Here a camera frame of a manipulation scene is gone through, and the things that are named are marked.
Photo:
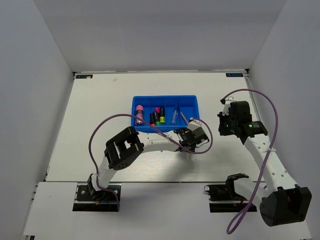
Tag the blue plastic divided bin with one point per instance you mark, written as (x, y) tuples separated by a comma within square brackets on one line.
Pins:
[(188, 104)]

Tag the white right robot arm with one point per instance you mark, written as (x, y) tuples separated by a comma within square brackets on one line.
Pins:
[(283, 201)]

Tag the clear spray bottle blue cap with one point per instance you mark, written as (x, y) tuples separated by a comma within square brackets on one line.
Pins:
[(175, 115)]

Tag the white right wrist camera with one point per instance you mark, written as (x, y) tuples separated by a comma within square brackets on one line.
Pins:
[(226, 102)]

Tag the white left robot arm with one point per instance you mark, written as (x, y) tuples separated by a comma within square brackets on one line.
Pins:
[(125, 147)]

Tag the black highlighter orange cap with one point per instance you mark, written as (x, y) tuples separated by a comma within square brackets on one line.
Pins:
[(152, 119)]

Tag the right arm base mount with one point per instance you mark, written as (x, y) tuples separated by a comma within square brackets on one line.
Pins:
[(227, 196)]

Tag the black highlighter green cap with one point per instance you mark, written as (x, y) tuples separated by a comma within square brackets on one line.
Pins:
[(157, 120)]

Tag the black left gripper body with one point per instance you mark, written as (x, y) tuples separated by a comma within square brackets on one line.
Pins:
[(193, 147)]

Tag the slim orange highlighter pen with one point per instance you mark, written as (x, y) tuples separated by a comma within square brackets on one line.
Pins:
[(184, 118)]

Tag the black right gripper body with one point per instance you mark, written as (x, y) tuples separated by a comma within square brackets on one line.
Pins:
[(226, 124)]

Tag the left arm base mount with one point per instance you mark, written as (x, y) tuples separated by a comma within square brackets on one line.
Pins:
[(102, 202)]

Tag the black highlighter yellow cap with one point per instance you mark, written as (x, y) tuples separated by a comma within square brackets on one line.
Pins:
[(162, 117)]

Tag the pink-capped clear marker jar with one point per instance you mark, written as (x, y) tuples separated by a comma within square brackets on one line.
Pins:
[(139, 110)]

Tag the black highlighter pink cap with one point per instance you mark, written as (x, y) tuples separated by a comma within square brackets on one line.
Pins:
[(157, 112)]

